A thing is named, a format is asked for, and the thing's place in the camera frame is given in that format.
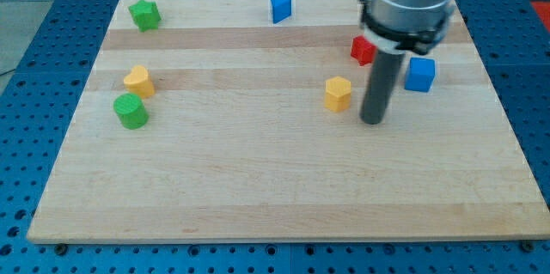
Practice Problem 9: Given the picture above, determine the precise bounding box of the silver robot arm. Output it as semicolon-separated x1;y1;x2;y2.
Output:
358;0;455;55

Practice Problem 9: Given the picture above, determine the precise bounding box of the yellow hexagon block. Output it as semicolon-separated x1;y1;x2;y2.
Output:
324;76;351;113

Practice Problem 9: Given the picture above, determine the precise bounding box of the wooden board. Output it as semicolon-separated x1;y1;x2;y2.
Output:
27;0;549;244

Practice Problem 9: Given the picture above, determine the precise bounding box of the red star block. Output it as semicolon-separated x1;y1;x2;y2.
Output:
351;35;376;66

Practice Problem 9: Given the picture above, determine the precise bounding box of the blue triangle block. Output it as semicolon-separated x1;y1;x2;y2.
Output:
270;0;292;23

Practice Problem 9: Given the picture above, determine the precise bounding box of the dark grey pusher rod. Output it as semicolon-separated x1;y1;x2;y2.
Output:
359;51;405;125

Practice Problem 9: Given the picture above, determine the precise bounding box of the yellow heart block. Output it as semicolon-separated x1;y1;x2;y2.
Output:
123;65;156;99

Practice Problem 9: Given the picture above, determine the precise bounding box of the green cylinder block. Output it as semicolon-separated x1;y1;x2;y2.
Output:
113;93;149;130

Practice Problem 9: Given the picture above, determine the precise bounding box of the blue cube block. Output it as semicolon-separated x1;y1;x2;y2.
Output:
404;58;436;93

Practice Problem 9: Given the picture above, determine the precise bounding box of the green star block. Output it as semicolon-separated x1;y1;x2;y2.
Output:
128;0;162;32

